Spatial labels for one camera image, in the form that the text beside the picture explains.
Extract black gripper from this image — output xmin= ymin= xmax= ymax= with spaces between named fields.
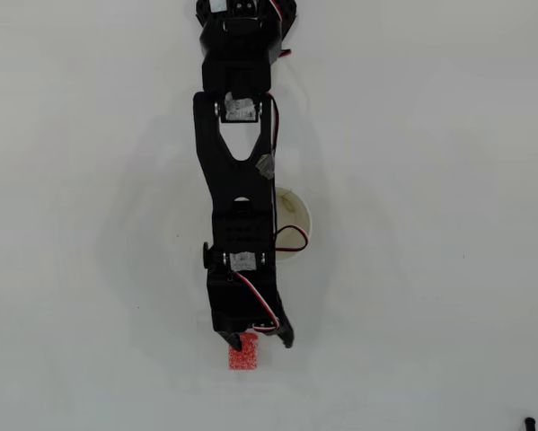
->
xmin=205 ymin=264 xmax=295 ymax=352

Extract red foam cube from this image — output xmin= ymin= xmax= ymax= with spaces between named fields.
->
xmin=227 ymin=332 xmax=260 ymax=372

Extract tan ribbed paper cup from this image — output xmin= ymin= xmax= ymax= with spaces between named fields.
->
xmin=272 ymin=186 xmax=313 ymax=264

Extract clear tape piece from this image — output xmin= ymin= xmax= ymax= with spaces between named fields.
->
xmin=254 ymin=152 xmax=276 ymax=180

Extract red white black servo cable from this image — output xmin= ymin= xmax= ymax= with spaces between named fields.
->
xmin=229 ymin=268 xmax=282 ymax=337
xmin=268 ymin=92 xmax=309 ymax=253

